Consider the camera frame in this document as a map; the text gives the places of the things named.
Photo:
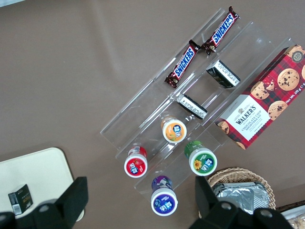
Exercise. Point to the Snickers chocolate bar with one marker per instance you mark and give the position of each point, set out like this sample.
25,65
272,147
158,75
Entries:
183,65
222,28

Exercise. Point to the cream plastic tray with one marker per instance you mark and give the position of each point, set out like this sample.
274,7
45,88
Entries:
35,171

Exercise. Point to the clear acrylic tiered stand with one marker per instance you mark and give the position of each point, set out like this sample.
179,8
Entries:
143,107

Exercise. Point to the aluminium foil tray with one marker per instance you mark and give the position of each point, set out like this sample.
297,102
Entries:
238,195

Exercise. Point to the green-lid gum jar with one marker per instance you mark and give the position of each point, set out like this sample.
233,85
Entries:
202,162

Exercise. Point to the orange-lid gum jar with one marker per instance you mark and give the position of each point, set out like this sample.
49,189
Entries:
174,131

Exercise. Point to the red-lid gum jar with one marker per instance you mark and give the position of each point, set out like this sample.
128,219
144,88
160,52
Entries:
135,165

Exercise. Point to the red Walkers shortbread box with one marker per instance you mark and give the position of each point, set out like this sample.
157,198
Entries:
257,112

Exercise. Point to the purple-lid gum jar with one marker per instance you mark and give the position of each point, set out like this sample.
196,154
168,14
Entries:
164,202

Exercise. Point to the small black carton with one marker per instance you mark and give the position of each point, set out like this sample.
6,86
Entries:
224,75
20,199
193,107

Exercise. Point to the clear-wrapped snack packet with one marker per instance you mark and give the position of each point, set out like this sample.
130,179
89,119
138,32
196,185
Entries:
299,223

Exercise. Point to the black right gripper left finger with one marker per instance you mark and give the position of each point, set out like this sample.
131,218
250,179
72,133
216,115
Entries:
74,198

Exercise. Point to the oval light wicker basket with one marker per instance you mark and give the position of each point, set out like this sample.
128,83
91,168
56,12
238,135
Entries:
268,188

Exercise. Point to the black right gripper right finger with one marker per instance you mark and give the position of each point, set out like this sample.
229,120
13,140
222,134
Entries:
205,198

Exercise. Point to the white plastic bin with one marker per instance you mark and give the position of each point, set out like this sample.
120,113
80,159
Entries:
295,213

